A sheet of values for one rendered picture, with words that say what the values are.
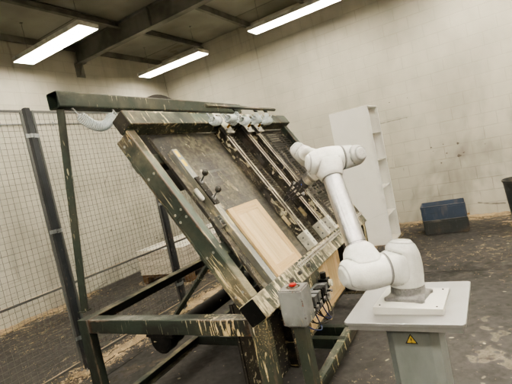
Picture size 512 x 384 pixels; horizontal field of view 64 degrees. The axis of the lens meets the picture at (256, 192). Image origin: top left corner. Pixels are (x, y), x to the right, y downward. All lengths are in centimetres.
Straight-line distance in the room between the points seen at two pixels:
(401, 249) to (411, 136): 553
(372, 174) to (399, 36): 255
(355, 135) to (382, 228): 142
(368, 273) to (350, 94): 597
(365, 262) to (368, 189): 432
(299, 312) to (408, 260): 54
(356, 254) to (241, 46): 714
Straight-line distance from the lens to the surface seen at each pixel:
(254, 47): 854
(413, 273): 201
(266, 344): 211
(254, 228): 247
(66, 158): 273
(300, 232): 280
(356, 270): 189
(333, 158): 211
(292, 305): 195
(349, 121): 619
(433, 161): 740
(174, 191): 215
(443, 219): 646
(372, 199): 620
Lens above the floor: 152
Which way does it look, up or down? 4 degrees down
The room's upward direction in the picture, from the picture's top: 12 degrees counter-clockwise
